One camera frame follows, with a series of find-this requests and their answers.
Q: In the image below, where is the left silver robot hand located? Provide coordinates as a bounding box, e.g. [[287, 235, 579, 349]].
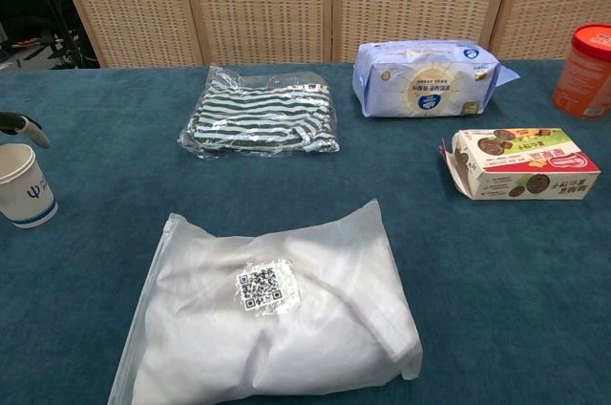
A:
[[0, 111, 52, 150]]

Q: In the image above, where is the white paper cup blue band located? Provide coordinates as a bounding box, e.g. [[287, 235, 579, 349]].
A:
[[0, 143, 59, 229]]

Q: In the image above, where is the black tripod stand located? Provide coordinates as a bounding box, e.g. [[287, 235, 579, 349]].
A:
[[21, 0, 99, 67]]

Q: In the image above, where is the teal velvet table cover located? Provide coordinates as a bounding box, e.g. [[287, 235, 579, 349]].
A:
[[0, 58, 611, 405]]

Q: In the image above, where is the striped shirt in clear bag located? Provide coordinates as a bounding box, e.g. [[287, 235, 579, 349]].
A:
[[178, 64, 341, 161]]

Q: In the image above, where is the white garment in frosted bag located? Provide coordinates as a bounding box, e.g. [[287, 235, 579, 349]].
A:
[[107, 199, 424, 405]]

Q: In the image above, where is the light blue tissue pack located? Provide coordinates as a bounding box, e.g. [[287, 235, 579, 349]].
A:
[[351, 39, 520, 118]]

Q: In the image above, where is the chocolate cookie box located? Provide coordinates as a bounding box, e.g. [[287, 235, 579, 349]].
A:
[[439, 127, 601, 201]]

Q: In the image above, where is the orange canister with red lid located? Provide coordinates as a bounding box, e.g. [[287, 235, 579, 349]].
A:
[[551, 24, 611, 119]]

